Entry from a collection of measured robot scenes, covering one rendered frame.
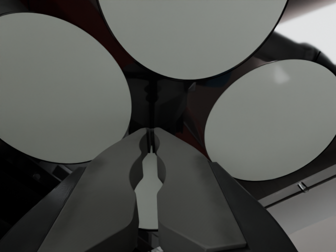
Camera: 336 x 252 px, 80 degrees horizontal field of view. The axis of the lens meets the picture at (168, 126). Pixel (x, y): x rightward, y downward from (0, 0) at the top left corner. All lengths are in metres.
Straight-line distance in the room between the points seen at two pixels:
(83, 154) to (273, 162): 0.15
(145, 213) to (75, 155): 0.08
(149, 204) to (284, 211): 0.25
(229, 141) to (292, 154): 0.05
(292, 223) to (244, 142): 0.28
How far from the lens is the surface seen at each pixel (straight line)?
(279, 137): 0.17
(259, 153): 0.17
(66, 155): 0.17
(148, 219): 0.21
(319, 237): 2.48
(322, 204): 0.42
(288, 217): 0.41
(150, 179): 0.17
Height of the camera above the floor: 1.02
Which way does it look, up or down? 60 degrees down
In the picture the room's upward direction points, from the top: 175 degrees clockwise
